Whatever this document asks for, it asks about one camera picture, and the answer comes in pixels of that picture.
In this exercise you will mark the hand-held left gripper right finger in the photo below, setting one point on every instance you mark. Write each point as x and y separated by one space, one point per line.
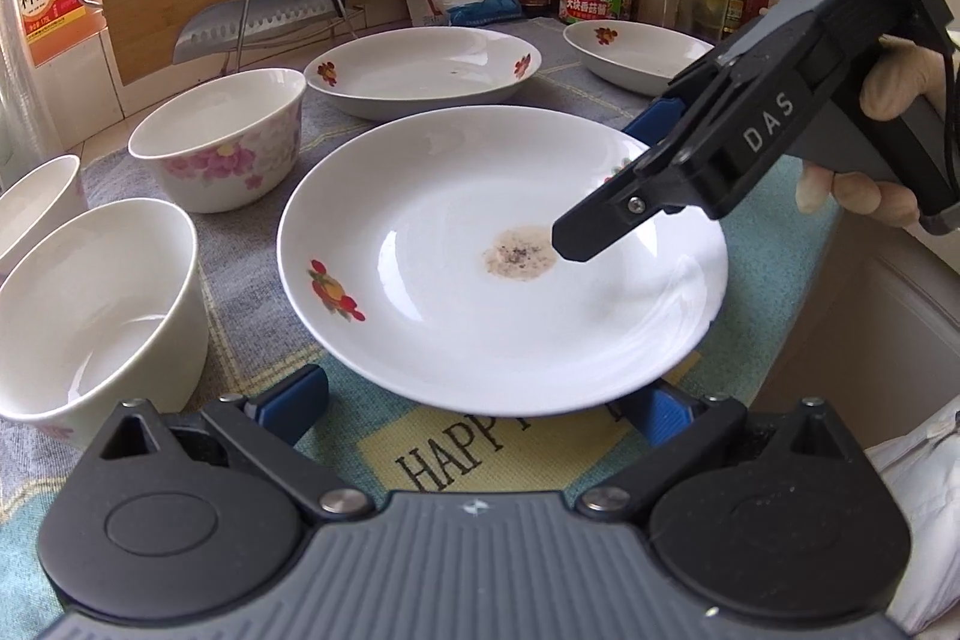
664 413

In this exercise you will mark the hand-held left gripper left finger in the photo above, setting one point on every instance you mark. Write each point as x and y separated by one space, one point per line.
292 396

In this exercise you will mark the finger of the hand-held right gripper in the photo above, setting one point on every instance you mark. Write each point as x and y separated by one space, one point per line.
592 231
652 121

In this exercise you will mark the white plate red flower print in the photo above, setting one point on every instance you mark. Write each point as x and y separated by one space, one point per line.
420 70
637 51
450 325

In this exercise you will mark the plain white bowl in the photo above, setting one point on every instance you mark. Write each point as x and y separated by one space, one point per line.
37 197

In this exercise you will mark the person's right hand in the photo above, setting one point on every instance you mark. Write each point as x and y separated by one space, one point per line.
900 78

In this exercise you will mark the grey blue woven table mat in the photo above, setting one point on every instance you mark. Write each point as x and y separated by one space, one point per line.
240 280

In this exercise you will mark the white bowl faint pink print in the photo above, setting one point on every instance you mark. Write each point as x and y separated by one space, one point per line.
97 280

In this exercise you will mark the white cloth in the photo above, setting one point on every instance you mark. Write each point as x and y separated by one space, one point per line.
922 497

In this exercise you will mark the white bowl pink flowers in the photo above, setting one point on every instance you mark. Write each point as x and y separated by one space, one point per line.
225 111

